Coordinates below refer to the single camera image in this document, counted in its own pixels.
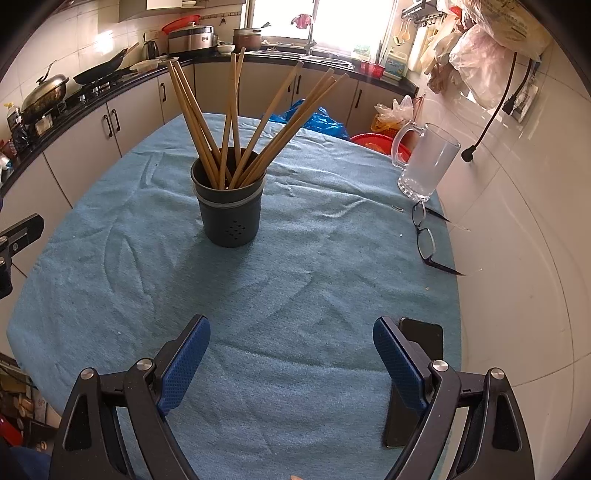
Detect black smartphone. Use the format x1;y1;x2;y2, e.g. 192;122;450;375
383;317;444;448

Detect steel kettle pot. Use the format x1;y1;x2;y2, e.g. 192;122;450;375
20;62;69;125

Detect black frying pan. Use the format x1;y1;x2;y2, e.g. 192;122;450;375
73;42;139;86

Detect blue table cloth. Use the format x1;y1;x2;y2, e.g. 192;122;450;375
7;118;461;479

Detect black framed eyeglasses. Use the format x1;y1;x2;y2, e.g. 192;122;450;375
411;201;464;277

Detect dark grey utensil holder cup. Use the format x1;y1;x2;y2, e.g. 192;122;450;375
190;158;264;248

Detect wooden chopstick in holder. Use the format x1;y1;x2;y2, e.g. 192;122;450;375
230;53;242;170
218;48;245;190
228;61;304;189

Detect silver rice cooker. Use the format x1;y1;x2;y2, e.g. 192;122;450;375
167;24;215;54

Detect red colander basket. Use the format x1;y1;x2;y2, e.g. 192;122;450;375
161;14;200;35

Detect glass beer mug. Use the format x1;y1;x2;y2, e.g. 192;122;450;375
391;122;461;202

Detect brown cooking pot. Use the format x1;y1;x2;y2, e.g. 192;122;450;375
233;28;263;51

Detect red plastic basin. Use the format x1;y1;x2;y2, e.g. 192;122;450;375
351;132;412;163

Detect blue plastic bag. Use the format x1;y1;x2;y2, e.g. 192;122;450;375
270;99;351;141

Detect sink faucet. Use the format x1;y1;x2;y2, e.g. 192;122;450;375
304;17;317;55

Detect red small bowl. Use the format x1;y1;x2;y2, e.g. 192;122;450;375
359;61;385;79

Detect white plastic shopping bag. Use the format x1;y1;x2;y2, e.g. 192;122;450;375
457;0;552;61

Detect black power cable plug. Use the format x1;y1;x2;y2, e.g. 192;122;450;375
460;51;518;163

